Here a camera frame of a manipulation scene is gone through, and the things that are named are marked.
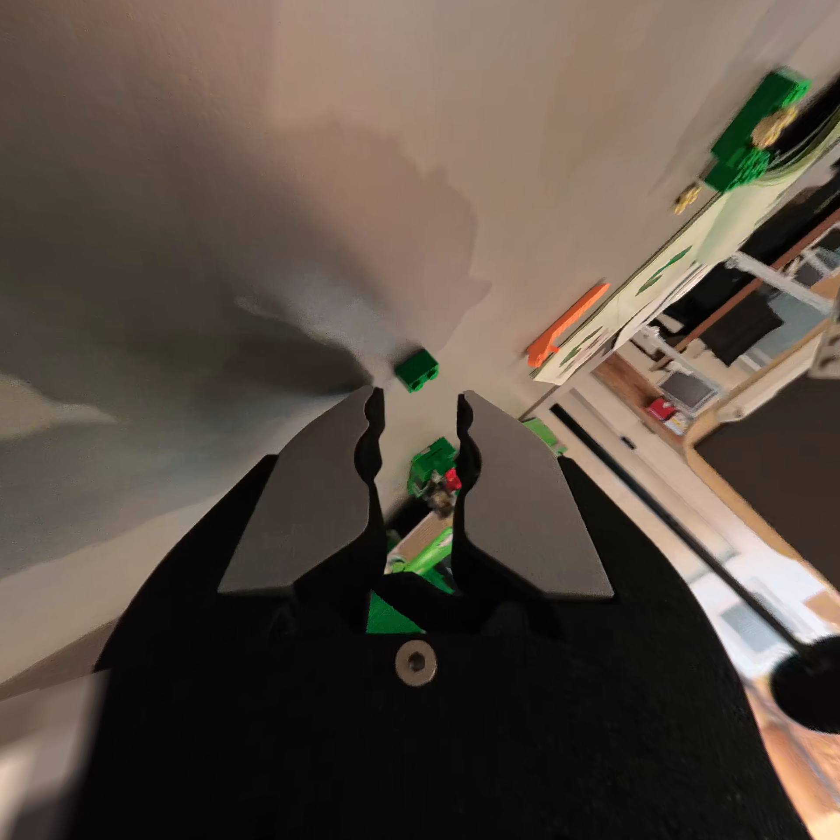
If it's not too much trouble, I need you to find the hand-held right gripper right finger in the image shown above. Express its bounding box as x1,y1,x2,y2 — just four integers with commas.
451,390,618,634

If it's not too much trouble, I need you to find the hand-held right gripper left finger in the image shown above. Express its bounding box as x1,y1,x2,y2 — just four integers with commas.
217,386,388,634

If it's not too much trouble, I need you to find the green lego brick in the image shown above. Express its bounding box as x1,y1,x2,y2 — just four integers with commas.
393,348,441,395

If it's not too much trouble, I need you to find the grey desk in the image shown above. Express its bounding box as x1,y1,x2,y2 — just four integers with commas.
0,0,840,690

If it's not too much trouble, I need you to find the small lego figure build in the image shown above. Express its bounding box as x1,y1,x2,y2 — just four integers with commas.
406,436,464,513

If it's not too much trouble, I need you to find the green plastic bin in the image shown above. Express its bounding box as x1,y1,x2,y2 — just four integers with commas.
365,589,424,635

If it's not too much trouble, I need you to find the orange lego brick separator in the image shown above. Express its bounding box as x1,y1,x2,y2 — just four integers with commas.
526,282,613,370

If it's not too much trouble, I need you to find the black floor stand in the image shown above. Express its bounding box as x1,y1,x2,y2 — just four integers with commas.
550,402,840,735

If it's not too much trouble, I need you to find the lego instruction booklet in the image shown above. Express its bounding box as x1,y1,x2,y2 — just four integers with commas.
533,121,840,385

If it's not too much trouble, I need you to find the long green lego assembly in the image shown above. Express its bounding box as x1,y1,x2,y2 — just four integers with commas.
703,67,813,194

